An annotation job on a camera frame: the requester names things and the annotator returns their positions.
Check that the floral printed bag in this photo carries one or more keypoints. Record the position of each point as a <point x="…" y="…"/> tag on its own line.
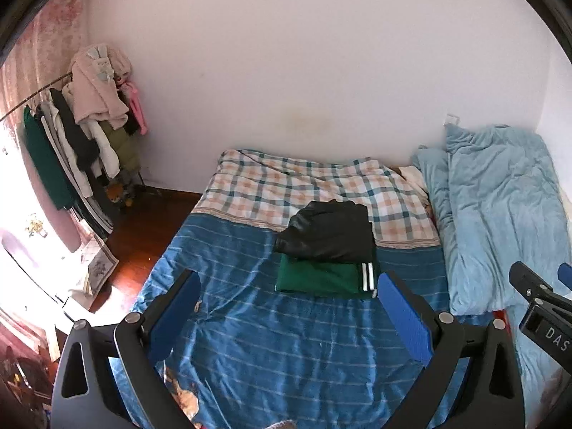
<point x="102" y="270"/>

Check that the red cloth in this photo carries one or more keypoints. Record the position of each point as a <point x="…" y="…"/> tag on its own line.
<point x="500" y="314"/>

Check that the pink floral curtain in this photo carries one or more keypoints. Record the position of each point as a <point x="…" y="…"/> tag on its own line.
<point x="53" y="22"/>

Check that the small potted plant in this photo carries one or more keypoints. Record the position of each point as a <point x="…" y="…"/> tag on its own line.
<point x="36" y="227"/>

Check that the green garment with white stripes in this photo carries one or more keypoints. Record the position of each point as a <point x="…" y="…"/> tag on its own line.
<point x="313" y="278"/>

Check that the pale pink fleece garment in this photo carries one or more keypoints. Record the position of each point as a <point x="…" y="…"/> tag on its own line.
<point x="96" y="89"/>

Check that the blue striped bedsheet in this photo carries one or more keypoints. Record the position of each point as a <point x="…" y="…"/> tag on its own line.
<point x="268" y="344"/>

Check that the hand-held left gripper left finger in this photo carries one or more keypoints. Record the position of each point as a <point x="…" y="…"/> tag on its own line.
<point x="178" y="308"/>

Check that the light blue duvet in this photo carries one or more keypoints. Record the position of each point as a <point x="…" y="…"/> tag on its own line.
<point x="491" y="210"/>

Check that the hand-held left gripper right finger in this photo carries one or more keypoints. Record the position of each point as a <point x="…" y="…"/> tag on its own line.
<point x="402" y="317"/>

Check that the cream pillow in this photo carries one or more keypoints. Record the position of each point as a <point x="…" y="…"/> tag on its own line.
<point x="413" y="177"/>

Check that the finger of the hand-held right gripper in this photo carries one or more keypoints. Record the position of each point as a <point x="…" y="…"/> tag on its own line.
<point x="531" y="283"/>
<point x="565" y="276"/>

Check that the pink hanger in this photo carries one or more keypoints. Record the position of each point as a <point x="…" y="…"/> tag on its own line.
<point x="136" y="109"/>

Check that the plaid bedsheet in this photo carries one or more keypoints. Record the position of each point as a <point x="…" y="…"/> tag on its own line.
<point x="268" y="187"/>

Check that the black leather jacket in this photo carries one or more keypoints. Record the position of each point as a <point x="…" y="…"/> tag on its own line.
<point x="326" y="232"/>

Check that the orange plush toy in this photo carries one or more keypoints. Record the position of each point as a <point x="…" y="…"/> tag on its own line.
<point x="118" y="193"/>

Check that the rack of hanging clothes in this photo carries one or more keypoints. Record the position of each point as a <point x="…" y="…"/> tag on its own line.
<point x="67" y="152"/>

